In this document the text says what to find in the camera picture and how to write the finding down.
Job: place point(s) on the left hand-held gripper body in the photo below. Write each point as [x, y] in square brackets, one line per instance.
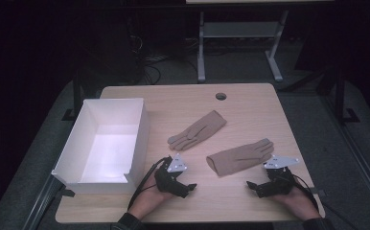
[168, 182]

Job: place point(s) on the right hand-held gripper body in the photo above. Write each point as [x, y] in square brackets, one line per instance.
[279, 183]

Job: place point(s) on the beige knit glove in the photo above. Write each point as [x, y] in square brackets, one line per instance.
[197, 131]
[240, 158]

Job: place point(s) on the white box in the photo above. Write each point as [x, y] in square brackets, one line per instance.
[106, 150]

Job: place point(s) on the person's left hand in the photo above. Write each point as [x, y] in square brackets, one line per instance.
[148, 199]

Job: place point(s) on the person's right hand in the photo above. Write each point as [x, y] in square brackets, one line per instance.
[296, 204]

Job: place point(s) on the black metal stand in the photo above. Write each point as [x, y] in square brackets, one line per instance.
[341, 96]
[76, 96]

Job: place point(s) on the grey metal stand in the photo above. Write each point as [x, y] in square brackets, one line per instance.
[240, 30]

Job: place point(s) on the aluminium rail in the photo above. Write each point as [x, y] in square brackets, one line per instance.
[362, 156]
[42, 201]

